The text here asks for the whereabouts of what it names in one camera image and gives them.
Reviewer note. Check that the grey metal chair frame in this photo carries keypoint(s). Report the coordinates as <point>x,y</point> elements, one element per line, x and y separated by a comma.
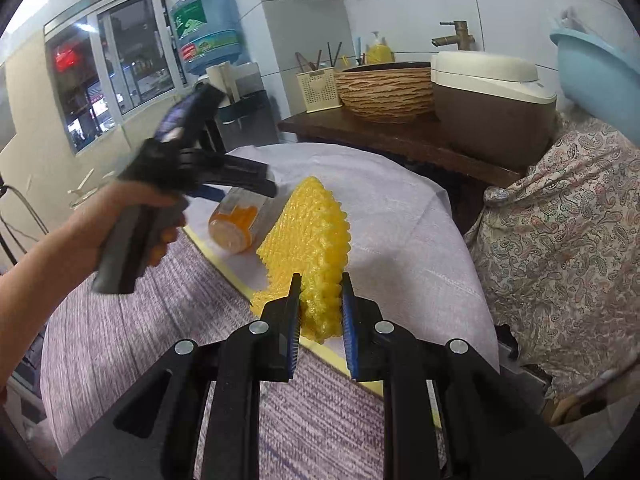
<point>525,365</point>

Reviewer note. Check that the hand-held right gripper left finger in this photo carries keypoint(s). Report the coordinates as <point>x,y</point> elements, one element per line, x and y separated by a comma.
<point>295,332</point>

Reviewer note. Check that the clear jar with orange contents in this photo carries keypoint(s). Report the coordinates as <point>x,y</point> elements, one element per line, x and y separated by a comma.
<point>235,225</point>

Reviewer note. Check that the water dispenser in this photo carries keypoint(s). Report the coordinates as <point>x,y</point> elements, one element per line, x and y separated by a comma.
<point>255,127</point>

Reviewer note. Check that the woven pattern wash basin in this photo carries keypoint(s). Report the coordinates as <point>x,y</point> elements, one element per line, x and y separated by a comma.
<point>385,92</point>

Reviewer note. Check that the brass faucet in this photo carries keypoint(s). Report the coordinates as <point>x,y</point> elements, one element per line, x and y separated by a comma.
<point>460,35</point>

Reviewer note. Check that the yellow soap bottle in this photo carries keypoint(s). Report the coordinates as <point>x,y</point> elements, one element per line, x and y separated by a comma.
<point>380,52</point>

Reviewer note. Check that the blue water jug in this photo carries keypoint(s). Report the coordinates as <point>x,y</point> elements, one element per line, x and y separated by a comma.
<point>207,30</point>

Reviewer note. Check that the white cloth with yellow edge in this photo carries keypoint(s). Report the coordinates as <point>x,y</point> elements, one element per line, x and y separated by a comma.
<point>400,230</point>

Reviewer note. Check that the brown and white rice cooker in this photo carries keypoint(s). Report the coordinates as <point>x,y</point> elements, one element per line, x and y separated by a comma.
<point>485,115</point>

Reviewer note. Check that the beige utensil holder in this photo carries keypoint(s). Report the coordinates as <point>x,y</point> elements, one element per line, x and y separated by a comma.
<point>320,91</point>

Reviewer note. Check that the sliding glass window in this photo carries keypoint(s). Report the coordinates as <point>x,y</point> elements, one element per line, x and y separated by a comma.
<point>125,65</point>

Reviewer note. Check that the bundle of brown chopsticks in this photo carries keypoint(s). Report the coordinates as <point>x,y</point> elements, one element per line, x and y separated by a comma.
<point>332,55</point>

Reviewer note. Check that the clear plastic bag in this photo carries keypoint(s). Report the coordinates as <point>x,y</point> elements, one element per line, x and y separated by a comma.
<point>572,20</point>

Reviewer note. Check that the person's left forearm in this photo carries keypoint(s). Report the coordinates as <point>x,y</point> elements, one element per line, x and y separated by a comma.
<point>35,290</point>

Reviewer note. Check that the person's left hand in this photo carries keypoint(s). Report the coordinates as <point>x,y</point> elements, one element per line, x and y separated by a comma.
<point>100,220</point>

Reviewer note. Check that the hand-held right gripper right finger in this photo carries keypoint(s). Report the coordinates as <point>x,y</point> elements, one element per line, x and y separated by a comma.
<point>350,335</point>

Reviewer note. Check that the light blue plastic basin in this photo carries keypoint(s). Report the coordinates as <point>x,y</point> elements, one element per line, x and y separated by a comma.
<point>605,80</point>

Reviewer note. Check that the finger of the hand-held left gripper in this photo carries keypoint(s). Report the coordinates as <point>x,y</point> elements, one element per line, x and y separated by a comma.
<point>205,195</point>
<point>240,172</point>

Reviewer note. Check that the dark wooden counter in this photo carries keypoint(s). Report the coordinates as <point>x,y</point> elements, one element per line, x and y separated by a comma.
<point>400,140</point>

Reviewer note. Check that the grey purple woven tablecloth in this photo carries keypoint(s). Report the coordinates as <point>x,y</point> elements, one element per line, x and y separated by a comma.
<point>150,340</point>

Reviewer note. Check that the paisley cloth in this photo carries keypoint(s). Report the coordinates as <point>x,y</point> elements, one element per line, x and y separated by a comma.
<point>565,240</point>

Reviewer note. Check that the yellow foam fruit net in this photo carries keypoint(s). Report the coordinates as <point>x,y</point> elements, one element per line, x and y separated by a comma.
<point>310,230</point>

